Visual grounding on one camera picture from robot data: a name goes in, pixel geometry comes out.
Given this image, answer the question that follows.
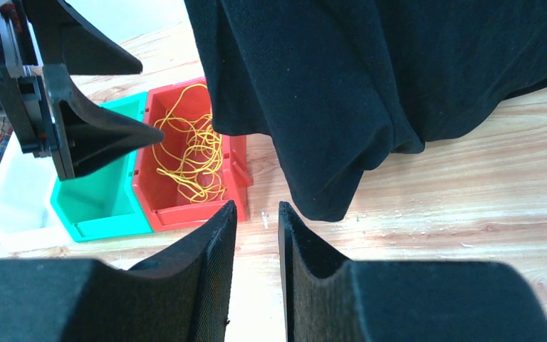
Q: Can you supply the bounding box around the yellow cable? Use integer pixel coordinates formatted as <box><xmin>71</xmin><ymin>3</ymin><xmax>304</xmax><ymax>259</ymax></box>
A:
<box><xmin>151</xmin><ymin>83</ymin><xmax>227</xmax><ymax>204</ymax></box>

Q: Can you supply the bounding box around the red plastic bin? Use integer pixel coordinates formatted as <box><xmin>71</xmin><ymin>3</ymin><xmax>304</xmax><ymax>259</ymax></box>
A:
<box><xmin>132</xmin><ymin>78</ymin><xmax>253</xmax><ymax>232</ymax></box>

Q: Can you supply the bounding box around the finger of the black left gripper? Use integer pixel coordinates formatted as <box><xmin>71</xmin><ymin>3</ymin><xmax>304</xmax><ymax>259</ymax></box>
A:
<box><xmin>43</xmin><ymin>64</ymin><xmax>164</xmax><ymax>181</ymax></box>
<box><xmin>22</xmin><ymin>0</ymin><xmax>143</xmax><ymax>76</ymax></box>

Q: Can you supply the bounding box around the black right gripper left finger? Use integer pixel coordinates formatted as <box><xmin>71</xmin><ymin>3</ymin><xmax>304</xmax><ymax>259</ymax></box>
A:
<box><xmin>0</xmin><ymin>202</ymin><xmax>237</xmax><ymax>341</ymax></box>

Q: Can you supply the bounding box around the black shirt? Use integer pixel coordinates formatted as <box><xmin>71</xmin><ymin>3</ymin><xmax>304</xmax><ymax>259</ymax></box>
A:
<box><xmin>185</xmin><ymin>1</ymin><xmax>547</xmax><ymax>222</ymax></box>

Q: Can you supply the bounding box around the white plastic bin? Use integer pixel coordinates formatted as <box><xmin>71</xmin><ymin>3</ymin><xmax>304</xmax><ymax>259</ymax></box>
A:
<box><xmin>0</xmin><ymin>134</ymin><xmax>73</xmax><ymax>253</ymax></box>

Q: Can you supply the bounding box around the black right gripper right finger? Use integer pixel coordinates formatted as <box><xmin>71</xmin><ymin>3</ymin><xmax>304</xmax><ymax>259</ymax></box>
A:
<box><xmin>278</xmin><ymin>202</ymin><xmax>547</xmax><ymax>341</ymax></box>

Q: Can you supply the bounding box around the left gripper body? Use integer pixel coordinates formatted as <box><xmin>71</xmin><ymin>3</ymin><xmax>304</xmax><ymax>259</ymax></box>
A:
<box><xmin>0</xmin><ymin>1</ymin><xmax>73</xmax><ymax>158</ymax></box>

